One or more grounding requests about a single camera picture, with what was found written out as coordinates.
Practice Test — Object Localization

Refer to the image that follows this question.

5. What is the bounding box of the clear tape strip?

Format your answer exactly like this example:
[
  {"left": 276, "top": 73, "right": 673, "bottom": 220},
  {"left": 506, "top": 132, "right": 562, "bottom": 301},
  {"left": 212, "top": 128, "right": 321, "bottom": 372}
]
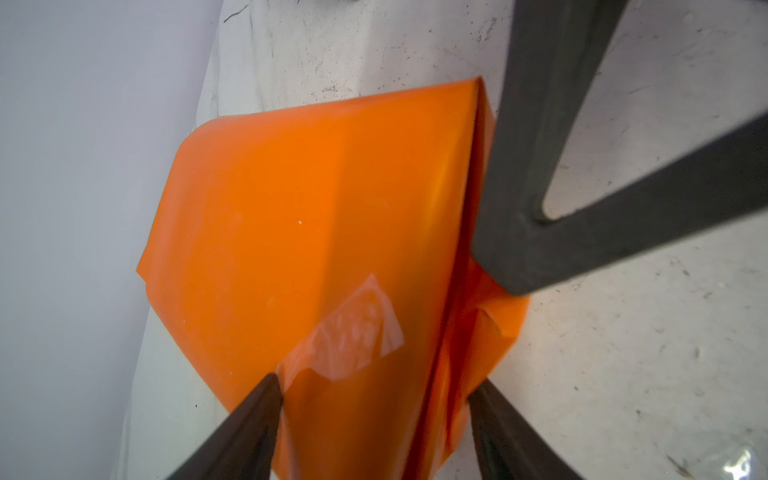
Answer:
[{"left": 276, "top": 274, "right": 405, "bottom": 392}]

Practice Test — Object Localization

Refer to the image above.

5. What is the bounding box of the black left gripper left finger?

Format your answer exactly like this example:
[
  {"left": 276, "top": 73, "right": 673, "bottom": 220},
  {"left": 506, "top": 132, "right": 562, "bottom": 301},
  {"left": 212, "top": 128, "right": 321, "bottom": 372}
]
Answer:
[{"left": 170, "top": 373, "right": 283, "bottom": 479}]

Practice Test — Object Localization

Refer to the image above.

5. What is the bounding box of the orange wrapping paper sheet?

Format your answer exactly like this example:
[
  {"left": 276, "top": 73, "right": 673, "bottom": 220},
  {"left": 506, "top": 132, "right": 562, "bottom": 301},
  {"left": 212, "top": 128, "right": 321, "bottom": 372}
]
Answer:
[{"left": 137, "top": 78, "right": 529, "bottom": 479}]

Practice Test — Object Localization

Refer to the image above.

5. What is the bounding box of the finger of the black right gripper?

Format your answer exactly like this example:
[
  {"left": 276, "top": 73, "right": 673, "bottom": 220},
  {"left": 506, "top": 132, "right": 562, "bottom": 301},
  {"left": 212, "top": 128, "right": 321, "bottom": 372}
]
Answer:
[{"left": 471, "top": 1, "right": 767, "bottom": 296}]

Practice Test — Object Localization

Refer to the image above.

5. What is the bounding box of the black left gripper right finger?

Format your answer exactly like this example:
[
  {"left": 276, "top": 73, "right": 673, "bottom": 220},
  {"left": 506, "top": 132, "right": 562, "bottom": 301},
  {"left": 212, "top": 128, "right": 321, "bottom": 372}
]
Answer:
[{"left": 468, "top": 380, "right": 582, "bottom": 480}]

